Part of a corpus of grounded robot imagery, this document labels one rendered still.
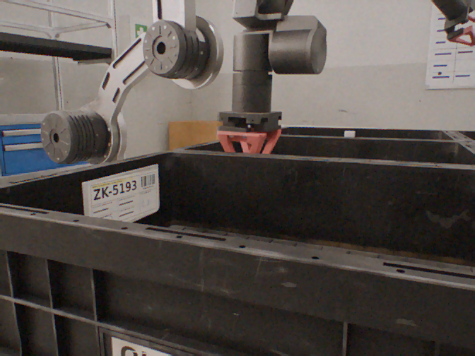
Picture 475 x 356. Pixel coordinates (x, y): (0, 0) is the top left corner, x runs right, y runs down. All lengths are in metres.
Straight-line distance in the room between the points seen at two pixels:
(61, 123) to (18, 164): 1.07
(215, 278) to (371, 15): 3.68
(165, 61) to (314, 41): 0.60
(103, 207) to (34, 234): 0.18
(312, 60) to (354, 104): 3.26
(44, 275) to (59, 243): 0.04
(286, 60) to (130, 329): 0.38
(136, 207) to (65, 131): 0.90
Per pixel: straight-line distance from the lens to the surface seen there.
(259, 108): 0.54
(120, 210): 0.44
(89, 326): 0.27
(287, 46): 0.51
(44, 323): 0.29
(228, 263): 0.18
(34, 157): 2.44
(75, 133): 1.33
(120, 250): 0.21
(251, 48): 0.54
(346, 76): 3.79
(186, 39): 1.04
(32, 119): 2.41
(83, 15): 2.66
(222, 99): 4.40
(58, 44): 2.56
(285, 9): 0.60
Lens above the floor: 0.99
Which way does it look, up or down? 11 degrees down
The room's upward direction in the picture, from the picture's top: straight up
